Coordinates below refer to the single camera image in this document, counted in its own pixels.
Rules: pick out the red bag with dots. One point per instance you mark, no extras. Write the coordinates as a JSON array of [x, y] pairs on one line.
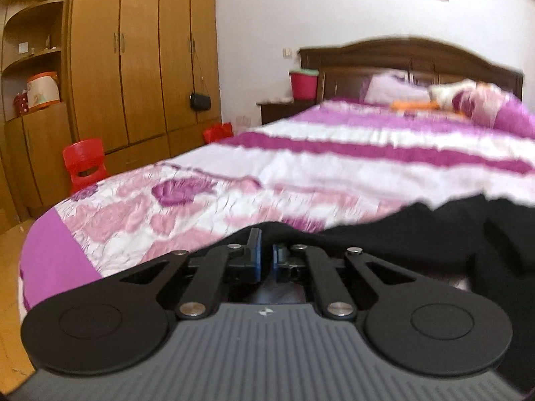
[[218, 132]]

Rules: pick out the red plastic stool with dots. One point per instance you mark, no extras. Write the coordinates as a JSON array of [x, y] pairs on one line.
[[83, 158]]

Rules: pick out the orange and white container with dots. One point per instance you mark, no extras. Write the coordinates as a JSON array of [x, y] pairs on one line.
[[41, 92]]

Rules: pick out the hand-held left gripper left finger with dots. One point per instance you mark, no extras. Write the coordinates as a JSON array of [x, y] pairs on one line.
[[254, 259]]

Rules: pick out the purple floral bed blanket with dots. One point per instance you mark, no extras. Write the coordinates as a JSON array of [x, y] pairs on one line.
[[334, 167]]

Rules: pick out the wooden corner shelf unit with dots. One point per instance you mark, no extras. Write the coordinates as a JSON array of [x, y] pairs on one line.
[[41, 142]]

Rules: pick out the folded purple floral quilt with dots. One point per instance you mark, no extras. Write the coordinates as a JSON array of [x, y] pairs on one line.
[[510, 117]]

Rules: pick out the light purple pillow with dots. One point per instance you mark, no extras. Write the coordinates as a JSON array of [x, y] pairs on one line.
[[388, 87]]

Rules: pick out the dark wooden headboard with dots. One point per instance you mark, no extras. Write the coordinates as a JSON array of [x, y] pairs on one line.
[[376, 56]]

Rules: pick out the red polka dot jar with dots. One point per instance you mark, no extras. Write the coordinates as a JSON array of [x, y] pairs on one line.
[[21, 106]]

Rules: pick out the small black shoulder bag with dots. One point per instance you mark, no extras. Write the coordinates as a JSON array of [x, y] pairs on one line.
[[200, 101]]

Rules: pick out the black garment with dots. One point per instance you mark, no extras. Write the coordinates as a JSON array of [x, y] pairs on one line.
[[422, 234]]

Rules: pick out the wooden wardrobe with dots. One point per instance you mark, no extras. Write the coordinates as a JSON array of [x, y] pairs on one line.
[[142, 71]]

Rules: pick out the white and orange plush toy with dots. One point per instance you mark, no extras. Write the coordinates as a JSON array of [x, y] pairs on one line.
[[447, 91]]

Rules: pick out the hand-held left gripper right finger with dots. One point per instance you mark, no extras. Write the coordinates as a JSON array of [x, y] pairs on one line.
[[277, 261]]

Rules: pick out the small white box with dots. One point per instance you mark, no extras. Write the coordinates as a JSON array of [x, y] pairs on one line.
[[24, 47]]

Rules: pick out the dark wooden nightstand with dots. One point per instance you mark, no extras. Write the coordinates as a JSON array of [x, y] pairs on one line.
[[280, 110]]

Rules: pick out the red bucket with green lid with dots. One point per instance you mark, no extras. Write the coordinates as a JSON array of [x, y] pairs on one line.
[[304, 85]]

